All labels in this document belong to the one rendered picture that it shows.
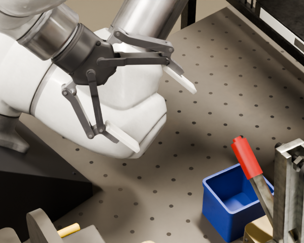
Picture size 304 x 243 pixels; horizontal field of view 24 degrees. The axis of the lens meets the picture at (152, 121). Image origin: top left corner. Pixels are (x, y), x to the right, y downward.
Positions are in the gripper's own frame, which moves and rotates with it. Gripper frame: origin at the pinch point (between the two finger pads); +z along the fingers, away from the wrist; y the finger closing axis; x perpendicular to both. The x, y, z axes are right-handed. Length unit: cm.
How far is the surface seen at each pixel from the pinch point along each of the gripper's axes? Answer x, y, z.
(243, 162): 26.4, -8.5, 1.3
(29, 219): 35.6, 9.6, -18.5
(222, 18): -75, -13, 26
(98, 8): -204, 31, 31
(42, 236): 39.7, 8.3, -17.7
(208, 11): -195, -2, 68
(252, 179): 27.7, -7.7, 3.2
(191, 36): -68, -4, 21
